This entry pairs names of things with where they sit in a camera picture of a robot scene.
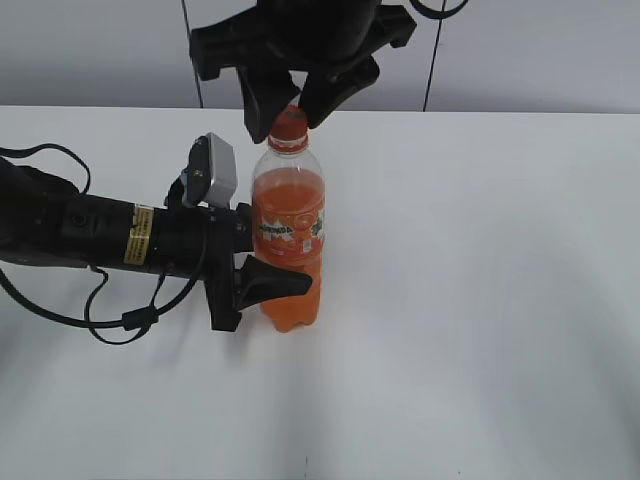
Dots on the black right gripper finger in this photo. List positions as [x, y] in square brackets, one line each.
[322, 95]
[265, 95]

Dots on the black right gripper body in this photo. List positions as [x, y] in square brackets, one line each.
[325, 37]

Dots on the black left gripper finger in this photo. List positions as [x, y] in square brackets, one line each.
[257, 282]

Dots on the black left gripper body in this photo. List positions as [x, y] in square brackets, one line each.
[199, 244]

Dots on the orange bottle cap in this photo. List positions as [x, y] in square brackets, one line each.
[289, 133]

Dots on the orange soda bottle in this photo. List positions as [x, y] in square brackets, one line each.
[288, 203]

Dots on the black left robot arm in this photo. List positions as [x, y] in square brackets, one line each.
[47, 222]

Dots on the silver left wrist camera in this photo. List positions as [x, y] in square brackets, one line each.
[210, 176]

